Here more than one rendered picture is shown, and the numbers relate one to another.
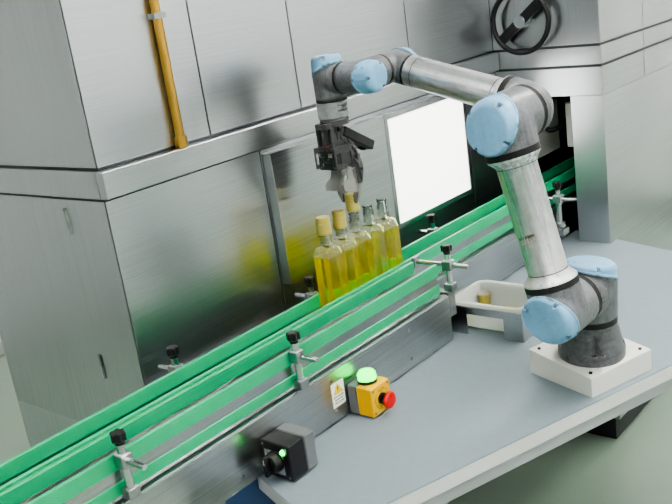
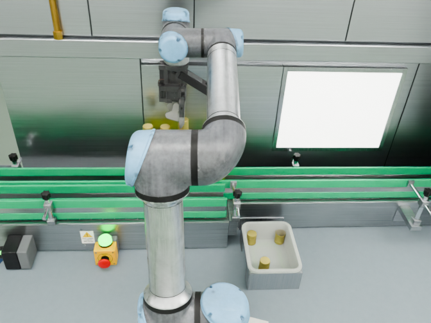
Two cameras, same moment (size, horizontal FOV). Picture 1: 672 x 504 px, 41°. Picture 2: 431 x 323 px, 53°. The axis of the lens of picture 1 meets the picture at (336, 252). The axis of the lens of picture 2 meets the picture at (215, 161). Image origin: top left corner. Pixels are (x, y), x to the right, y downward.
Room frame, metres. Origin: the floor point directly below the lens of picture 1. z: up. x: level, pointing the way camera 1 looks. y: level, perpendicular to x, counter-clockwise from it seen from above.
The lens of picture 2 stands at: (1.35, -0.95, 1.90)
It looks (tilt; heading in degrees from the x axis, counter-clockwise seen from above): 36 degrees down; 43
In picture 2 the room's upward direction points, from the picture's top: 3 degrees clockwise
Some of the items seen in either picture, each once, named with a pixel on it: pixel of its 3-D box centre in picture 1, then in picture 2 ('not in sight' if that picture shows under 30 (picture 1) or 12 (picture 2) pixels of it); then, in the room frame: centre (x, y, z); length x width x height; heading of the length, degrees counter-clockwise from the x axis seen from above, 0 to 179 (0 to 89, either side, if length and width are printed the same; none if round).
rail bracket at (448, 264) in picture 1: (440, 266); (235, 200); (2.21, -0.27, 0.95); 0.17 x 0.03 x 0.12; 48
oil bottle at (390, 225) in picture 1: (388, 255); not in sight; (2.25, -0.14, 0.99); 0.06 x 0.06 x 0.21; 47
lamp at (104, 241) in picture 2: (366, 375); (104, 240); (1.85, -0.03, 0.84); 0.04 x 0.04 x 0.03
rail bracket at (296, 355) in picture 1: (305, 362); (47, 213); (1.73, 0.10, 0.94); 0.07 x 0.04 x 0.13; 48
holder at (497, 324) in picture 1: (491, 310); (267, 249); (2.25, -0.40, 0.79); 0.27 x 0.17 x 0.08; 48
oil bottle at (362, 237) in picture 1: (361, 269); not in sight; (2.16, -0.06, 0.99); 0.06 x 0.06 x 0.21; 49
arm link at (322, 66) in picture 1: (329, 78); (176, 29); (2.15, -0.04, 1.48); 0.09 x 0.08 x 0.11; 45
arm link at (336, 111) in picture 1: (333, 110); (176, 56); (2.15, -0.04, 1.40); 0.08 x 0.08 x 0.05
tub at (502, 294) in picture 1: (500, 308); (269, 253); (2.23, -0.42, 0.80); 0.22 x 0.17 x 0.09; 48
